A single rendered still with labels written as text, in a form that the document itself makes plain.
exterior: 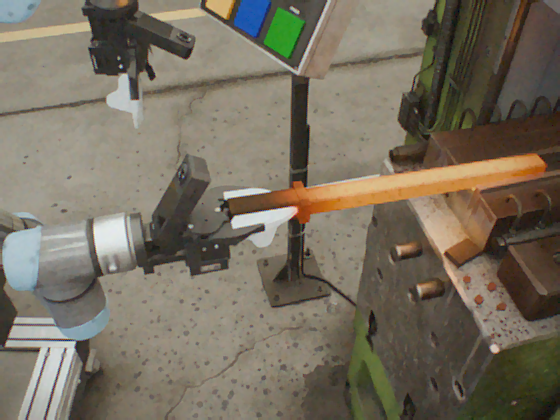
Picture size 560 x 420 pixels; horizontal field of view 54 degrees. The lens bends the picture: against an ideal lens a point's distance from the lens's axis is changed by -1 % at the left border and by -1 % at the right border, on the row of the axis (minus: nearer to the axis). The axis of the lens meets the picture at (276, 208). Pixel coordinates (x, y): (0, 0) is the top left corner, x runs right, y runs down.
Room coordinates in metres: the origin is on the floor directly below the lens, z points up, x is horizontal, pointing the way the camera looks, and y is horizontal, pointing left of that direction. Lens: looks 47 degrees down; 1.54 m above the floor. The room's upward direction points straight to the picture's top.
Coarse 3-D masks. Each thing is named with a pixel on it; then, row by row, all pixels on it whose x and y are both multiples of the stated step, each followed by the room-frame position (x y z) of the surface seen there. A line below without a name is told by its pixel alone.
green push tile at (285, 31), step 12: (276, 12) 0.99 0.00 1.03; (288, 12) 0.97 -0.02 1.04; (276, 24) 0.97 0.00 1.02; (288, 24) 0.95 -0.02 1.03; (300, 24) 0.93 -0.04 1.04; (276, 36) 0.96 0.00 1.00; (288, 36) 0.94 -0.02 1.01; (300, 36) 0.93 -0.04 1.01; (276, 48) 0.94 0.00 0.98; (288, 48) 0.92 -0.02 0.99
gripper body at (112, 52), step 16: (96, 16) 0.81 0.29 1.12; (112, 16) 0.79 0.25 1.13; (96, 32) 0.82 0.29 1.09; (112, 32) 0.82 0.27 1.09; (96, 48) 0.79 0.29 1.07; (112, 48) 0.79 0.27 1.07; (128, 48) 0.80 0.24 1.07; (144, 48) 0.84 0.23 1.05; (96, 64) 0.80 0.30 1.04; (112, 64) 0.80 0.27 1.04; (144, 64) 0.82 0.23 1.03
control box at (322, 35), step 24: (240, 0) 1.07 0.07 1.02; (288, 0) 0.99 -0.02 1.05; (312, 0) 0.96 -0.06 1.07; (336, 0) 0.94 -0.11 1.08; (264, 24) 1.00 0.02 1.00; (312, 24) 0.93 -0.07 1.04; (336, 24) 0.94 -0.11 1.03; (264, 48) 0.97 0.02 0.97; (312, 48) 0.91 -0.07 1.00; (336, 48) 0.95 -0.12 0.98; (312, 72) 0.91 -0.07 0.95
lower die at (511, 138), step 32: (480, 128) 0.70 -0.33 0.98; (512, 128) 0.70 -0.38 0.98; (544, 128) 0.70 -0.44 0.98; (448, 160) 0.63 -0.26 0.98; (480, 160) 0.61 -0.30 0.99; (448, 192) 0.60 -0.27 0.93; (480, 192) 0.54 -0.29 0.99; (512, 192) 0.54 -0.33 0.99; (480, 224) 0.52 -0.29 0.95; (512, 224) 0.50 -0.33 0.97
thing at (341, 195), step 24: (456, 168) 0.57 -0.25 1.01; (480, 168) 0.57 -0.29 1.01; (504, 168) 0.57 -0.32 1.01; (528, 168) 0.58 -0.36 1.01; (264, 192) 0.51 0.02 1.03; (288, 192) 0.51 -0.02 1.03; (312, 192) 0.51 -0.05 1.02; (336, 192) 0.51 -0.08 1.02; (360, 192) 0.52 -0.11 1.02; (384, 192) 0.52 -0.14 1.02; (408, 192) 0.53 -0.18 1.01; (432, 192) 0.54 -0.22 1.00
